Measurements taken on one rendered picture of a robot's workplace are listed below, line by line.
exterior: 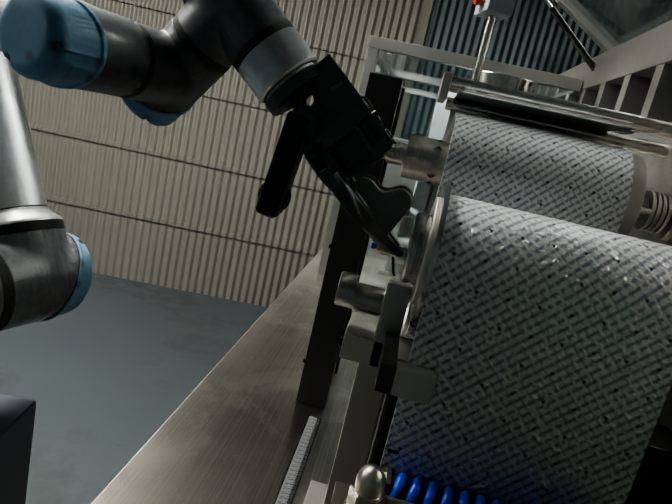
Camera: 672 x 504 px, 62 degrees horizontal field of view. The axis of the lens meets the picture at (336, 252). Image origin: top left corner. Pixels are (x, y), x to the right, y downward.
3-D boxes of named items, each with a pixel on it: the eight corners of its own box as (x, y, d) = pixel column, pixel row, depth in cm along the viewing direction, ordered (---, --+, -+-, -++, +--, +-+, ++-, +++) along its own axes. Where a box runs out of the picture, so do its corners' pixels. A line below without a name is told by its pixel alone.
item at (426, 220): (405, 267, 53) (397, 290, 60) (425, 272, 53) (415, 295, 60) (421, 199, 56) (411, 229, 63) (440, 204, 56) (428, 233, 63)
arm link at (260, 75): (228, 70, 55) (252, 79, 63) (256, 107, 56) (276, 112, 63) (286, 19, 53) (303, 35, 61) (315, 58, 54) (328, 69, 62)
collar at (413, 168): (400, 175, 85) (411, 133, 83) (439, 184, 84) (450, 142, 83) (399, 178, 78) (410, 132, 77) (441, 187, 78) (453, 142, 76)
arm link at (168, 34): (75, 65, 58) (139, -11, 53) (151, 82, 68) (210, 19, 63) (111, 126, 57) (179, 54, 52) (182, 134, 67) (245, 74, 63)
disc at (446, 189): (410, 298, 67) (442, 177, 63) (414, 299, 67) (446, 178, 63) (408, 340, 52) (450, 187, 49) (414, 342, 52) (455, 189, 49)
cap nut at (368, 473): (346, 490, 52) (357, 449, 51) (384, 502, 52) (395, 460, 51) (341, 516, 49) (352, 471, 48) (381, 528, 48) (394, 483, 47)
